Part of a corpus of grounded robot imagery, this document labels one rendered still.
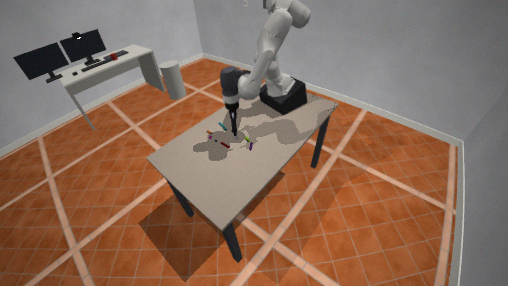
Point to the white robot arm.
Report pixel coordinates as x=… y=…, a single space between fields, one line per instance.
x=266 y=55

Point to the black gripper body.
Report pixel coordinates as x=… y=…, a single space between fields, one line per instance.
x=232 y=107

